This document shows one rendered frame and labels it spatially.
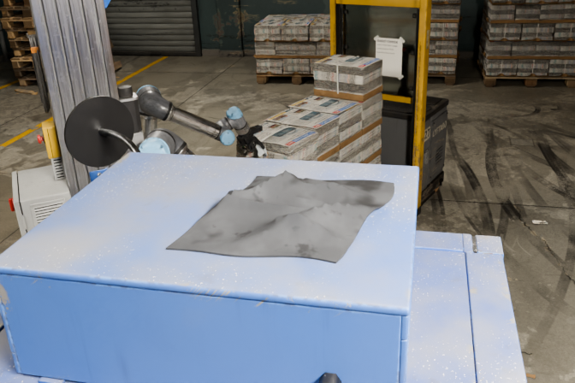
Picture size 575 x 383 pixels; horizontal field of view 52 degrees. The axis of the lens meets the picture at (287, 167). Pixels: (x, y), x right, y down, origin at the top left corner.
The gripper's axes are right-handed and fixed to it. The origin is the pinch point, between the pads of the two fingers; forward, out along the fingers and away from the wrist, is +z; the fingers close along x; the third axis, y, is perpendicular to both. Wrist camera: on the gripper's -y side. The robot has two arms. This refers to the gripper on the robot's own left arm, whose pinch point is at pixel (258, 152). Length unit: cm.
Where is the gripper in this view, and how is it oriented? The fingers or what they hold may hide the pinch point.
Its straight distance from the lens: 329.2
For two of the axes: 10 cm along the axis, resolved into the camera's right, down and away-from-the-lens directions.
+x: 8.2, 1.9, -5.4
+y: -4.8, 7.5, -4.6
